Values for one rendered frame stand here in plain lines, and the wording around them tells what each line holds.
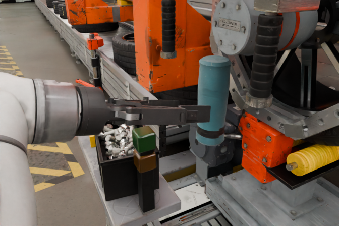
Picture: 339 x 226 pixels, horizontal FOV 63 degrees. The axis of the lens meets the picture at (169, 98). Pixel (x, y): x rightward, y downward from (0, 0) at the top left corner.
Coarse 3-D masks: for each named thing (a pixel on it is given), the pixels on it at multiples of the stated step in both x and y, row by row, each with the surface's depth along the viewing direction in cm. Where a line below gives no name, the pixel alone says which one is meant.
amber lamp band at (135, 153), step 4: (136, 152) 58; (136, 156) 57; (140, 156) 57; (144, 156) 57; (148, 156) 57; (152, 156) 57; (136, 160) 58; (140, 160) 56; (144, 160) 57; (148, 160) 57; (152, 160) 58; (136, 164) 59; (140, 164) 57; (144, 164) 57; (148, 164) 58; (152, 164) 58; (140, 168) 57; (144, 168) 58; (148, 168) 58; (152, 168) 59; (140, 172) 58
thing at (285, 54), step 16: (320, 0) 70; (336, 0) 63; (336, 16) 64; (320, 32) 72; (336, 32) 64; (304, 48) 73; (320, 48) 72; (288, 64) 96; (304, 64) 73; (336, 64) 66; (288, 80) 91; (304, 80) 74; (288, 96) 84; (304, 96) 75; (320, 96) 84; (336, 96) 84; (304, 112) 74
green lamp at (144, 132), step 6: (144, 126) 58; (132, 132) 57; (138, 132) 56; (144, 132) 56; (150, 132) 56; (132, 138) 58; (138, 138) 54; (144, 138) 55; (150, 138) 55; (138, 144) 55; (144, 144) 55; (150, 144) 56; (138, 150) 55; (144, 150) 56
